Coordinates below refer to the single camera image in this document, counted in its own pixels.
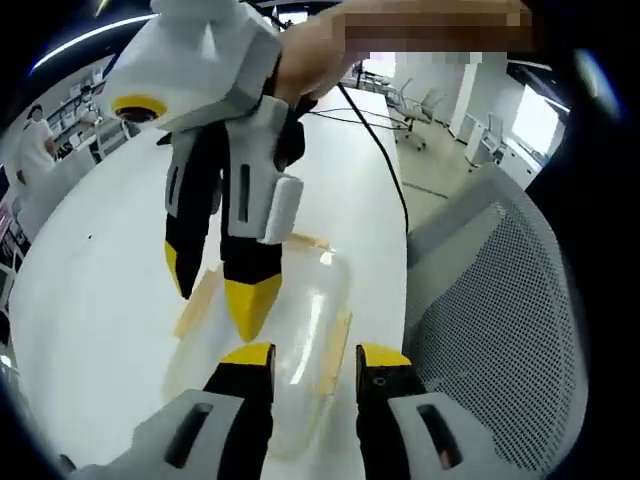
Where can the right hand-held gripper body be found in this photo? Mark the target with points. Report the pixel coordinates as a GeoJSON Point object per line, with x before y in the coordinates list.
{"type": "Point", "coordinates": [200, 65]}

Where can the clear plastic box with buckles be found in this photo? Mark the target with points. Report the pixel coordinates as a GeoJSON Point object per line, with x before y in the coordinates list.
{"type": "Point", "coordinates": [310, 320]}

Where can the white office chair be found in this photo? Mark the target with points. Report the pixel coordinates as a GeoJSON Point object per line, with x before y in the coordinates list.
{"type": "Point", "coordinates": [117, 137]}

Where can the person's right hand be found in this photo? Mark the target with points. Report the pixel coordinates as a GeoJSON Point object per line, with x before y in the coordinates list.
{"type": "Point", "coordinates": [312, 55]}

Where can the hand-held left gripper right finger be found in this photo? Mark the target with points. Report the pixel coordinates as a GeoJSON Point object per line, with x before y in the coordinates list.
{"type": "Point", "coordinates": [395, 430]}

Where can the grey mesh office chair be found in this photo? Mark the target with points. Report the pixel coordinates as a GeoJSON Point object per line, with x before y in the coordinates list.
{"type": "Point", "coordinates": [495, 320]}

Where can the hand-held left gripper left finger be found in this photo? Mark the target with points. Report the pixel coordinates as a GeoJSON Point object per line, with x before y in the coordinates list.
{"type": "Point", "coordinates": [220, 430]}

